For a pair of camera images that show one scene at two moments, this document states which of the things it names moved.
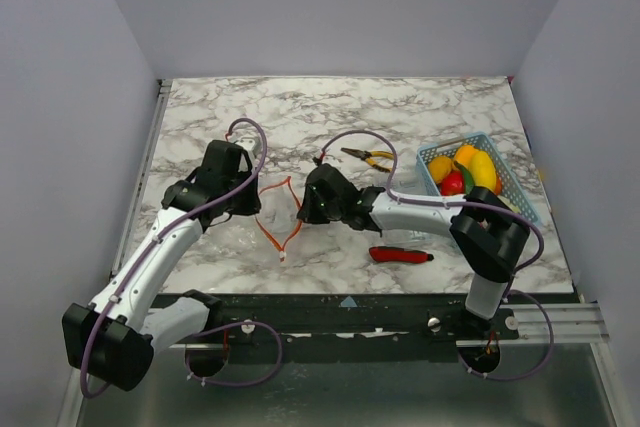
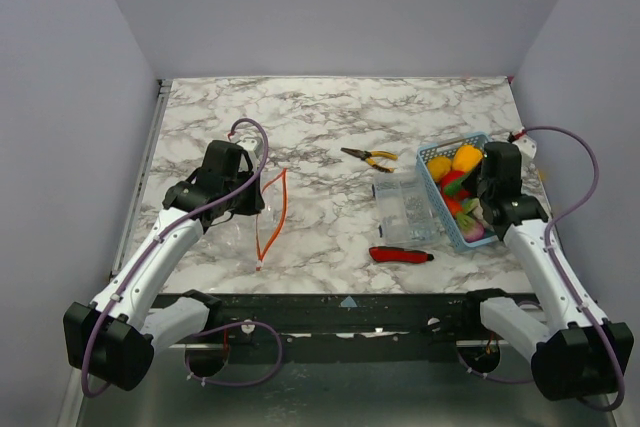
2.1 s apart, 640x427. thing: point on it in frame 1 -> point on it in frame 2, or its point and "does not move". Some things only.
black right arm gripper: (310, 208) -> (485, 187)
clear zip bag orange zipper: (278, 214) -> (249, 237)
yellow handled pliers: (365, 155) does not move
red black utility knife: (394, 254) does not move
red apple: (453, 184) does not move
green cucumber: (468, 179) -> (454, 186)
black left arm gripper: (253, 205) does not move
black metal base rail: (357, 320) does not move
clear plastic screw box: (411, 184) does not move
